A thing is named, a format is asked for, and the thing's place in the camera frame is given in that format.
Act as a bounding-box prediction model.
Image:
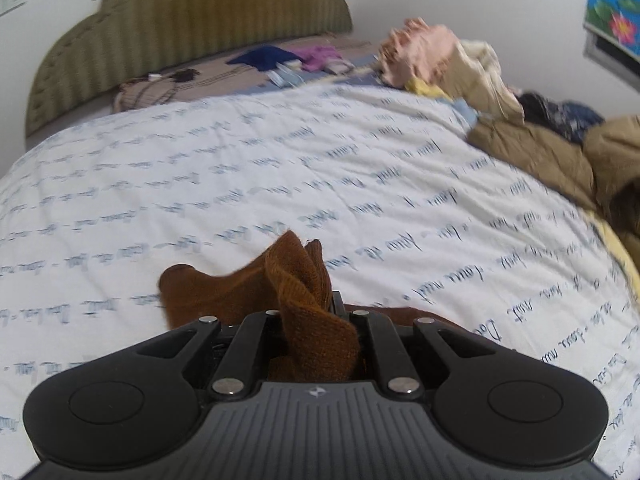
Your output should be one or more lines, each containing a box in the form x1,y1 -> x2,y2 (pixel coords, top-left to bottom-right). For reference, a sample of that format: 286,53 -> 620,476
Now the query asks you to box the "brown padded coat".
582,115 -> 640,247

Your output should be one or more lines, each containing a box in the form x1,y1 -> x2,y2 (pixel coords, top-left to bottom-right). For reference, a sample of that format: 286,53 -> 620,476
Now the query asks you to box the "dark patterned cloth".
517,91 -> 607,147

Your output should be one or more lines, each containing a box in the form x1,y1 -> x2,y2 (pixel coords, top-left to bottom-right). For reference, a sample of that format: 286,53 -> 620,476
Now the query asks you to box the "flower print wall poster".
582,0 -> 640,57

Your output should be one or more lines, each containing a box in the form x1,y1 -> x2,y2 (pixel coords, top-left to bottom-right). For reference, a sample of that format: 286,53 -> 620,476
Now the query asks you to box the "white script print blanket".
0,82 -> 640,480

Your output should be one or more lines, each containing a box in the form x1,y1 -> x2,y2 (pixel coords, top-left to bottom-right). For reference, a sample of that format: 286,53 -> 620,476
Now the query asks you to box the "light blue cloth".
452,100 -> 482,129

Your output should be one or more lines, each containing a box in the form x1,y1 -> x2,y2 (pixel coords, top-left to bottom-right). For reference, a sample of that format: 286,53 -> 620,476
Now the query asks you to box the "olive upholstered headboard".
25,0 -> 352,138

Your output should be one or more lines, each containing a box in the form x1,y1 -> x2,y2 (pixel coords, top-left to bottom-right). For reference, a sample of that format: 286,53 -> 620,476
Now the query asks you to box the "brown knitted sweater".
159,230 -> 451,383

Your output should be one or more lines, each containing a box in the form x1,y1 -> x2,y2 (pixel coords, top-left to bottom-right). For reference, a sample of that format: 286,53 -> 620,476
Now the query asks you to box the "pink clothes pile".
377,17 -> 462,89

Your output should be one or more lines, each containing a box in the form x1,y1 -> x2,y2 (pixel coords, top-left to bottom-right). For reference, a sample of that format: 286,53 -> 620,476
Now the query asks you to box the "yellow cloth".
404,77 -> 454,101

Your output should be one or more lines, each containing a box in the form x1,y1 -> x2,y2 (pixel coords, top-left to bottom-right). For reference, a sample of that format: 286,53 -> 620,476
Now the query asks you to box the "tan padded jacket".
467,117 -> 599,212

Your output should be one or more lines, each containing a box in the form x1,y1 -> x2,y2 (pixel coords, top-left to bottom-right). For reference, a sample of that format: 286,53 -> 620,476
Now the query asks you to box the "purple cloth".
290,45 -> 342,74

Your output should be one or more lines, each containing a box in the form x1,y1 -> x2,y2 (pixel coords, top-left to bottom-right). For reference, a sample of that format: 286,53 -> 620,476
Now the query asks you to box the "yellow bed sheet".
585,210 -> 640,287

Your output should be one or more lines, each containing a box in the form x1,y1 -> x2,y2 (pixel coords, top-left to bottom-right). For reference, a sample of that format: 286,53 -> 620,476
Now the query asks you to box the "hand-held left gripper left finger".
132,309 -> 283,402

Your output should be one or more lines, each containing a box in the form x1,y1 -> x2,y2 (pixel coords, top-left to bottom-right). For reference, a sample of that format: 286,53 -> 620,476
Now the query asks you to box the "cream padded jacket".
440,40 -> 526,126

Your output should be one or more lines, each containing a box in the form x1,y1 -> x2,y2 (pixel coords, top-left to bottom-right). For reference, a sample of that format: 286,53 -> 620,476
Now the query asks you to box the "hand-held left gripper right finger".
330,290 -> 506,402

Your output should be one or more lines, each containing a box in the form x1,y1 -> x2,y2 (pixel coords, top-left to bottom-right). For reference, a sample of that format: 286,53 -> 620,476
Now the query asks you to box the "dark blue cloth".
225,45 -> 297,72

